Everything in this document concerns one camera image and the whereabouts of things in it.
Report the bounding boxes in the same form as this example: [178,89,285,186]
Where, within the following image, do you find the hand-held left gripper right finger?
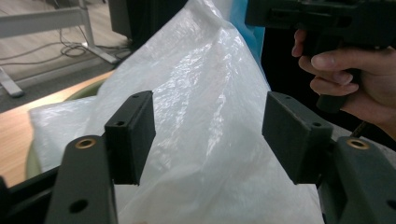
[262,91,334,185]

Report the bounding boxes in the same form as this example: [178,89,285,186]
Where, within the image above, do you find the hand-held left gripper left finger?
[104,90,157,187]

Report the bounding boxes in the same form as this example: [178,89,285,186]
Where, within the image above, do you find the grey-green trash bin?
[25,78,106,181]

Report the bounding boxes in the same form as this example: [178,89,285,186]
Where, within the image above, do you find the white plastic bag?
[28,0,326,224]

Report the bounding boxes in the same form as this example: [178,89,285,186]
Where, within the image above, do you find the blue plastic bag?
[228,0,272,88]

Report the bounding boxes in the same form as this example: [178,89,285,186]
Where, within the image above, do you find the tangled black floor cables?
[0,26,134,68]

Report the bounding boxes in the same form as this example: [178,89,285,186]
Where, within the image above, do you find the white desk frame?
[0,0,120,98]

